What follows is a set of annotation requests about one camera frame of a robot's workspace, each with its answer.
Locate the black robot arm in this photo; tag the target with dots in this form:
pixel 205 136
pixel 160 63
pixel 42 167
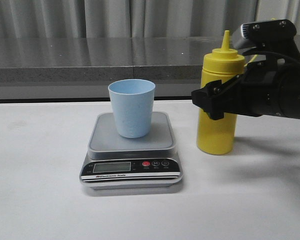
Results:
pixel 287 99

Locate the grey curtain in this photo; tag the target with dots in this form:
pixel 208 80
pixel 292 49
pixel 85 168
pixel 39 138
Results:
pixel 136 18

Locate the light blue plastic cup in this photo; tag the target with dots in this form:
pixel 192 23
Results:
pixel 132 104

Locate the silver digital kitchen scale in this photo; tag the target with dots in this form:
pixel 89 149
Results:
pixel 116 162

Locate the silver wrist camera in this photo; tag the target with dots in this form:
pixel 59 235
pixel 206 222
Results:
pixel 268 36

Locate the yellow squeeze bottle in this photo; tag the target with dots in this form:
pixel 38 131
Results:
pixel 216 137

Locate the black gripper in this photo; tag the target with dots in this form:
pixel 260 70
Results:
pixel 249 94

